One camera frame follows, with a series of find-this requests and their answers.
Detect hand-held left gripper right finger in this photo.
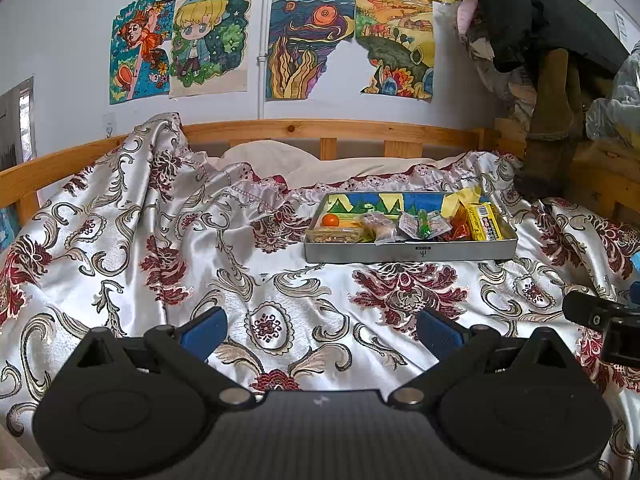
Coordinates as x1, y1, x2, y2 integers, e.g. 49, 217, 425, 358
389, 306, 581, 408

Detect square rice crisp packet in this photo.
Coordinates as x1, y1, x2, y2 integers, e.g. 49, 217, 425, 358
309, 226, 366, 244

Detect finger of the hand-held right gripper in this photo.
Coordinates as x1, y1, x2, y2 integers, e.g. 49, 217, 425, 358
562, 290, 640, 332

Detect floral satin blanket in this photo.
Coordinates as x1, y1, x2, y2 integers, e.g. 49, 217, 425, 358
0, 112, 640, 480

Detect white wall pipe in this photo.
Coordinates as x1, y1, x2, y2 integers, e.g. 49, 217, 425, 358
256, 0, 269, 122

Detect pink cloth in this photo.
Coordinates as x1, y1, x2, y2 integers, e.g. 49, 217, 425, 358
454, 0, 479, 32

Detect grey metal tray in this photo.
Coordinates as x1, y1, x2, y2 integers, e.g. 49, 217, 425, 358
304, 189, 519, 264

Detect yellow snack box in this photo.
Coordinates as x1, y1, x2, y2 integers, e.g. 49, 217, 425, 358
465, 202, 504, 242

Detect long crisp bar packet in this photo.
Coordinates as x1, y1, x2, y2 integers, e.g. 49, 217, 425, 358
361, 212, 399, 247

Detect wooden bed frame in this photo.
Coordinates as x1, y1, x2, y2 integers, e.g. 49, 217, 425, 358
0, 116, 640, 243

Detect grey framed window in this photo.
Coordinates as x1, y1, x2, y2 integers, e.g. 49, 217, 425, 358
0, 76, 37, 172

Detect orange red snack bag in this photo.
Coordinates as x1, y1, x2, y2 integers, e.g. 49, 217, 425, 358
431, 222, 472, 244

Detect cream pillow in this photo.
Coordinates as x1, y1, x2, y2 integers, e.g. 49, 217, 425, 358
220, 142, 453, 188

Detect red haired girl drawing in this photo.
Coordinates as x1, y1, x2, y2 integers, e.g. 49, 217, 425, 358
109, 0, 174, 106

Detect crayon drawing paper liner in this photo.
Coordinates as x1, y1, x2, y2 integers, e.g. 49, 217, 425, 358
320, 186, 484, 221

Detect brown corduroy pants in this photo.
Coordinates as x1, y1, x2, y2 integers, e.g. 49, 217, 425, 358
514, 47, 587, 202

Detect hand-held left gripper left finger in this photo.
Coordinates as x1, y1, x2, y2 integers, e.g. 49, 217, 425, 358
60, 306, 256, 409

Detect clear plastic bag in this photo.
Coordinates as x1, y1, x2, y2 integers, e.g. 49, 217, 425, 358
584, 42, 640, 152

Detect blond child drawing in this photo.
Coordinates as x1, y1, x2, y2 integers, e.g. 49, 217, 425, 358
168, 0, 250, 100

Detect blue printed cloth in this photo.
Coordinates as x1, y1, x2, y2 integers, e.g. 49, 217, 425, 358
0, 205, 17, 252

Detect white fleece blanket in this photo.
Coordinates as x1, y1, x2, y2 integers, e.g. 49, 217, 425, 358
0, 427, 46, 480

